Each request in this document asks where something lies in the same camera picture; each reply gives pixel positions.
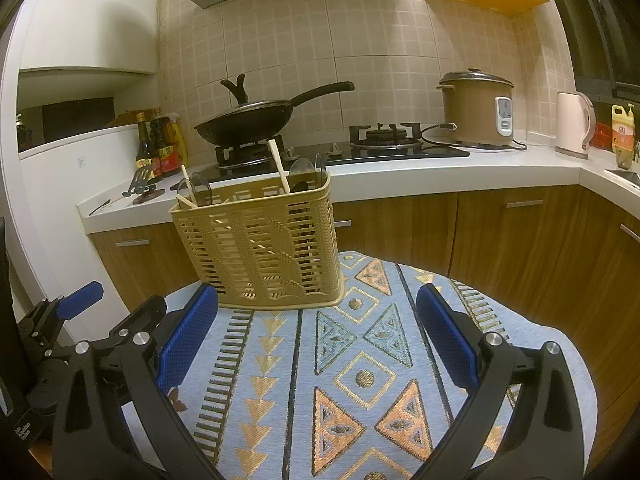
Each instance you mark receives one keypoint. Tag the brown rice cooker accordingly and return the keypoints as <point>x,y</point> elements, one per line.
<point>470,110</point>

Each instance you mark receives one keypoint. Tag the yellow plastic utensil basket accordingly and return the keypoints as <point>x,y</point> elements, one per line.
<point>260,255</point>

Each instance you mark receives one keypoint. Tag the wooden chopstick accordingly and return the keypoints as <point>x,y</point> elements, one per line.
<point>279,165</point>
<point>187,182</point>
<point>186,201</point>

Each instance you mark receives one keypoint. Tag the small dark knife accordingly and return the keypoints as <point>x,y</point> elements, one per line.
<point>102,207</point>

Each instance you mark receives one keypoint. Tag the black wok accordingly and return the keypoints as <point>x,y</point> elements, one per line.
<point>240,125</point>

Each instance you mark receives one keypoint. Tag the yellow oil bottle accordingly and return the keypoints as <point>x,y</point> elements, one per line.
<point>622,130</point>

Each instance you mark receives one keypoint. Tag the patterned blue tablecloth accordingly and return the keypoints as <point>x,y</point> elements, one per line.
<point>300,360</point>

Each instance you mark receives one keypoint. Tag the black gas stove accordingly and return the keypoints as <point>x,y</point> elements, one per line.
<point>320,152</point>

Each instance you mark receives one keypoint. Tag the dark soy sauce bottle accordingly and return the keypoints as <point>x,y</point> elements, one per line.
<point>144,160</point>

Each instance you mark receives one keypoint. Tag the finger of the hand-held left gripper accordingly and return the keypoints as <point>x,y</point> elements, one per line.
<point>80,299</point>
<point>145,312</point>

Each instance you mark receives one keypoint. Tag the red label sauce bottle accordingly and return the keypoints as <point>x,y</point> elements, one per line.
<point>162,155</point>

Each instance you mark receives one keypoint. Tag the white electric kettle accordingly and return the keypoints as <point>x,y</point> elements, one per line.
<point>572,125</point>

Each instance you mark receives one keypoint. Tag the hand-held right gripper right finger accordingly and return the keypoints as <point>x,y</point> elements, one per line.
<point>445,335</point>

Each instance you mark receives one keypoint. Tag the red packet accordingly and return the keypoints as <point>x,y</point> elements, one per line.
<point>602,135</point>

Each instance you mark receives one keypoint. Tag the steel sink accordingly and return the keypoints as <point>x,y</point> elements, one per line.
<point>625,177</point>

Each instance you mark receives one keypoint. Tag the white kitchen countertop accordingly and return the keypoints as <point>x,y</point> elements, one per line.
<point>400,175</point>

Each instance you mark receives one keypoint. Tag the clear plastic spoon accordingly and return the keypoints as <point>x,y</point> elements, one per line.
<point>202,190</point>
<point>302,172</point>

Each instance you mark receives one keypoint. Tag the dark window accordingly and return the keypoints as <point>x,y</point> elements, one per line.
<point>600,20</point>

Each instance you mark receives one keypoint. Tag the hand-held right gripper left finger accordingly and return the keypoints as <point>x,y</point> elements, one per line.
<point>190,332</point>

